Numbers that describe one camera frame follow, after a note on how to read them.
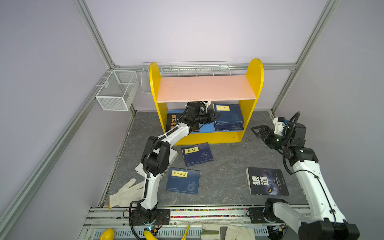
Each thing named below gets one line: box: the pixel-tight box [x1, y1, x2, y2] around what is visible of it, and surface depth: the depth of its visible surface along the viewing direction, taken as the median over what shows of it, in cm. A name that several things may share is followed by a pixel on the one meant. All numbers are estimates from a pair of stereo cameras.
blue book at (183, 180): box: [165, 167, 201, 195], surface depth 87 cm
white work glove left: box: [110, 178, 145, 209], surface depth 82 cm
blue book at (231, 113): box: [214, 103, 244, 124], surface depth 91 cm
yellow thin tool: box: [180, 224, 191, 240], surface depth 68 cm
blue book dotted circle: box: [181, 142, 214, 168], surface depth 98 cm
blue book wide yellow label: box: [214, 121, 245, 132], surface depth 93 cm
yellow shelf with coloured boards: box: [149, 58, 265, 146], surface depth 80 cm
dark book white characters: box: [245, 167, 290, 196], surface depth 84 cm
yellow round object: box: [100, 228, 115, 240], surface depth 67 cm
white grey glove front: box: [200, 223, 256, 240], surface depth 71 cm
